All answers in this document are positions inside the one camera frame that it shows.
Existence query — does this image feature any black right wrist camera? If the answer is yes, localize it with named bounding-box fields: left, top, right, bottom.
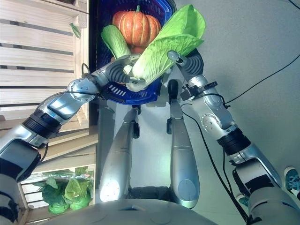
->
left=180, top=83, right=196, bottom=101

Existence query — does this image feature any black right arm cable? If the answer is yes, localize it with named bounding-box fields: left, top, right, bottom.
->
left=180, top=103, right=249, bottom=221

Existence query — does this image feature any dark robot right foot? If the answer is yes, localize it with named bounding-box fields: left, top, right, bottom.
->
left=168, top=79, right=180, bottom=102

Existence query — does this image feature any wooden crate with greens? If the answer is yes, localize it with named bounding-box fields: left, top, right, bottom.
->
left=17, top=164, right=97, bottom=221

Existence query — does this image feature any grey robot torso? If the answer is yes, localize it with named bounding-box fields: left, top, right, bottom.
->
left=30, top=198, right=249, bottom=225

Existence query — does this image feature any person's teal shoe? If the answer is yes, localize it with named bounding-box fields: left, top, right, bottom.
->
left=235, top=193, right=250, bottom=209
left=284, top=165, right=300, bottom=195

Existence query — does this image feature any silver robot right leg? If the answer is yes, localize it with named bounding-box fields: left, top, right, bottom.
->
left=166, top=98, right=200, bottom=210

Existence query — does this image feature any light wooden slatted crate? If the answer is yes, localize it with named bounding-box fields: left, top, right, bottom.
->
left=0, top=0, right=91, bottom=131

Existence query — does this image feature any blue plastic shopping basket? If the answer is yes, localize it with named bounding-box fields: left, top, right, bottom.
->
left=90, top=0, right=177, bottom=105

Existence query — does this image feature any dark green leafy vegetable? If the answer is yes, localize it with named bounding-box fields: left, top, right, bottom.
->
left=35, top=174, right=68, bottom=204

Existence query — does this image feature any large green napa cabbage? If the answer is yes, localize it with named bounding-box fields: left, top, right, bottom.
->
left=127, top=4, right=207, bottom=91

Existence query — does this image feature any orange pumpkin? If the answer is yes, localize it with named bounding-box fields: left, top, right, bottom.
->
left=112, top=5, right=162, bottom=47

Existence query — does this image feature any small green napa cabbage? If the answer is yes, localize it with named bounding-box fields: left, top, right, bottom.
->
left=101, top=24, right=131, bottom=59

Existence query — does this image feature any small green leaf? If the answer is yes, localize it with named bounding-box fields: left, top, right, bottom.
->
left=69, top=22, right=82, bottom=38

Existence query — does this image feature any light green round cabbage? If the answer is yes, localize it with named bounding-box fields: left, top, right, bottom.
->
left=48, top=201, right=70, bottom=214
left=64, top=179, right=92, bottom=210

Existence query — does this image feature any black cable on floor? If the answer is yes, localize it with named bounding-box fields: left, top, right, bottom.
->
left=225, top=55, right=300, bottom=105

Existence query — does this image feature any silver robot leg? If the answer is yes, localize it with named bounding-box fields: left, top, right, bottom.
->
left=99, top=107, right=141, bottom=203
left=166, top=98, right=200, bottom=210

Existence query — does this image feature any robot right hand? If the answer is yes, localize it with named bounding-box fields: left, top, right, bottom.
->
left=167, top=50, right=203, bottom=78

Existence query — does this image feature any silver robot left leg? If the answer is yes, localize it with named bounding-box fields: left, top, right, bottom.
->
left=99, top=107, right=141, bottom=203

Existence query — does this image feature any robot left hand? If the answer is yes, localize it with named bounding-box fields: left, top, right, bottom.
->
left=105, top=54, right=146, bottom=91

